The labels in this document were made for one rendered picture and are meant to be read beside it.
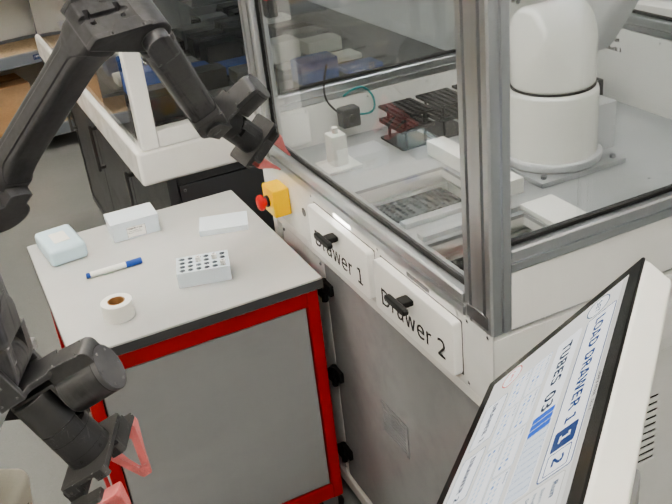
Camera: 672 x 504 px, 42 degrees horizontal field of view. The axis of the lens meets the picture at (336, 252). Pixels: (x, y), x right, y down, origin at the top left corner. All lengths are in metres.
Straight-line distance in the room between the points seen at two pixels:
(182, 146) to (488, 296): 1.35
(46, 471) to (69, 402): 1.86
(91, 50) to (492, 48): 0.54
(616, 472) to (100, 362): 0.56
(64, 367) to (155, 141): 1.55
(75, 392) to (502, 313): 0.70
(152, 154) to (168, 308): 0.66
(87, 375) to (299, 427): 1.26
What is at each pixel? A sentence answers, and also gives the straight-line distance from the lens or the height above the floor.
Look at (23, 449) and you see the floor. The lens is 3.01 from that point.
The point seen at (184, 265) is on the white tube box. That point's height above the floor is 0.80.
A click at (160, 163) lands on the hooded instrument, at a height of 0.86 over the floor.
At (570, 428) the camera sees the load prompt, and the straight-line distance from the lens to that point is 0.92.
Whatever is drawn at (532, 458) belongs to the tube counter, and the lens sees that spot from 0.95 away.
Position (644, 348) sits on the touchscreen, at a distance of 1.01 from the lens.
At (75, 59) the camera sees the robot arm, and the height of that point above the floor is 1.46.
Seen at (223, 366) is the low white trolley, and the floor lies 0.60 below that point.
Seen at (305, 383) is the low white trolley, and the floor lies 0.48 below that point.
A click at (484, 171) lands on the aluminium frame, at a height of 1.23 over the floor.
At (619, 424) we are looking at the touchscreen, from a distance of 0.89.
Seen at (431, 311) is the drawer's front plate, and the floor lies 0.92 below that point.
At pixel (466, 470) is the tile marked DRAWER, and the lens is 1.11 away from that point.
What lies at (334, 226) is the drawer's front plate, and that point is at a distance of 1.86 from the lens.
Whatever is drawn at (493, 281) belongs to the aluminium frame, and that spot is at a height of 1.05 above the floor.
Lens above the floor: 1.75
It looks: 28 degrees down
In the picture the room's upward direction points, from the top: 6 degrees counter-clockwise
